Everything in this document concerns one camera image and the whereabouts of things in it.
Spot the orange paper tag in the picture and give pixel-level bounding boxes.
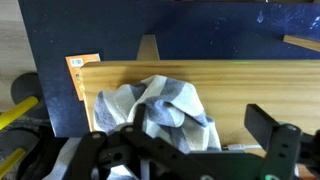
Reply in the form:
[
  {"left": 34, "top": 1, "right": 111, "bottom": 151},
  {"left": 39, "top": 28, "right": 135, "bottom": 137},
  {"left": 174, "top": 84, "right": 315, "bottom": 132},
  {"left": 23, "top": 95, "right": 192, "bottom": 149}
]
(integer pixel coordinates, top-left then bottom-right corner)
[{"left": 65, "top": 53, "right": 101, "bottom": 132}]

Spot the yellow black tool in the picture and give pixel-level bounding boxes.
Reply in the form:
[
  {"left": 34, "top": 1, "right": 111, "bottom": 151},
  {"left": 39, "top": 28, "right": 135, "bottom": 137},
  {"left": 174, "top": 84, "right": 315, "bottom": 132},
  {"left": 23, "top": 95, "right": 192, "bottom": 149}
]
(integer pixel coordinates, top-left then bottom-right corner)
[{"left": 0, "top": 128, "right": 38, "bottom": 180}]

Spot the blue white striped cloth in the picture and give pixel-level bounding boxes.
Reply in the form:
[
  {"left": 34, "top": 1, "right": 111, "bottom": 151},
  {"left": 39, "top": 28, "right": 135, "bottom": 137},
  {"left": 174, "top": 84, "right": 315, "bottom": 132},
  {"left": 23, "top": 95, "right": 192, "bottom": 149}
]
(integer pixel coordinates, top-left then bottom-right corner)
[{"left": 93, "top": 74, "right": 223, "bottom": 155}]

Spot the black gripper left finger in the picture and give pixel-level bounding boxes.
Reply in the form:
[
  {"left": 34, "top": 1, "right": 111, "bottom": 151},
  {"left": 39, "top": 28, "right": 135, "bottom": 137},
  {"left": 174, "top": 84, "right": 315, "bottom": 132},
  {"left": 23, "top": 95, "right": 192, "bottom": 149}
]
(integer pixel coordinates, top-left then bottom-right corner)
[{"left": 121, "top": 103, "right": 158, "bottom": 144}]

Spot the dark blue rug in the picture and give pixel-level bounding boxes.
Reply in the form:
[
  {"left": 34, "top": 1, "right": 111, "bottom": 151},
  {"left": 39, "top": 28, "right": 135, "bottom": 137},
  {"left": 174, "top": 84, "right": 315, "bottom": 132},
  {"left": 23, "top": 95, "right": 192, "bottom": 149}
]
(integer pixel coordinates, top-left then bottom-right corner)
[{"left": 18, "top": 0, "right": 320, "bottom": 138}]

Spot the wooden table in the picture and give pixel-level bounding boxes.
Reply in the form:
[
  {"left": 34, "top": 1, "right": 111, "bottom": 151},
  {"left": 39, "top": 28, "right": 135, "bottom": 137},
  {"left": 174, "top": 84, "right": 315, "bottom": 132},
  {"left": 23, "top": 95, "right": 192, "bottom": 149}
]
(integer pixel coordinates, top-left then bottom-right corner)
[{"left": 79, "top": 34, "right": 320, "bottom": 180}]

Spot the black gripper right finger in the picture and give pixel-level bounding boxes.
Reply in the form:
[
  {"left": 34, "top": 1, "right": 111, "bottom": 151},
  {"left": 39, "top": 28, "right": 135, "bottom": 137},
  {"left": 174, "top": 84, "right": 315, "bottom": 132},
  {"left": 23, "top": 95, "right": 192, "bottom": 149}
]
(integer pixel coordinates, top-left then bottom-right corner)
[{"left": 244, "top": 103, "right": 303, "bottom": 180}]

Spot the yellow post with grey base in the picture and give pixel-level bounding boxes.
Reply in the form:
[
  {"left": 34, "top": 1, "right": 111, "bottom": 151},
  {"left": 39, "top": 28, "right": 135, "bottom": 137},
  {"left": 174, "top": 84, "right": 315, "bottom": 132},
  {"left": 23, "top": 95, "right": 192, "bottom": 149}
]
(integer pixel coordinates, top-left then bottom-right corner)
[{"left": 0, "top": 72, "right": 45, "bottom": 132}]

